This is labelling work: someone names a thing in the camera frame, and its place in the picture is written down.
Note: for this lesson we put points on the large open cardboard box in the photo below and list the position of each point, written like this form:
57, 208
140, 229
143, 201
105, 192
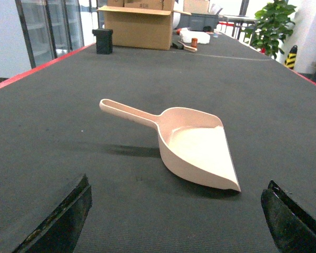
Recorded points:
141, 27

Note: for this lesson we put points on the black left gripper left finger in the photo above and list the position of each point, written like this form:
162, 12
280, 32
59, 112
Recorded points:
61, 229

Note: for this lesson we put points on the white foam box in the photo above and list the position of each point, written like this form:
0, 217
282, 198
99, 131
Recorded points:
186, 36

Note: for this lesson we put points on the wooden handled brush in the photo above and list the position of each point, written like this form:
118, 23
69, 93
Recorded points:
181, 46

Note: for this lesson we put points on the grey plastic crate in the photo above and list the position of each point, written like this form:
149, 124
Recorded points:
199, 22

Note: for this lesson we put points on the black plastic block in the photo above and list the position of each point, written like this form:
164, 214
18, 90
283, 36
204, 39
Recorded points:
104, 43

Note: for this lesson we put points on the green potted plant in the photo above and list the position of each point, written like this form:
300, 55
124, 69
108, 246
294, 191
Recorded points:
273, 25

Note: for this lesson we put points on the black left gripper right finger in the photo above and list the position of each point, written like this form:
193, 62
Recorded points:
290, 218

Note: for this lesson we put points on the yellow black striped bollard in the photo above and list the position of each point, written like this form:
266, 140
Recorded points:
291, 58

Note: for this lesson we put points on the glass door cabinet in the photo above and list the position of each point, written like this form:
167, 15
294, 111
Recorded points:
51, 29

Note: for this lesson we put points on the beige plastic scoop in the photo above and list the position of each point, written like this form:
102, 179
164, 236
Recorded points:
192, 143

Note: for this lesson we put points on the orange can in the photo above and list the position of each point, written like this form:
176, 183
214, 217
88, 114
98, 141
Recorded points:
194, 42

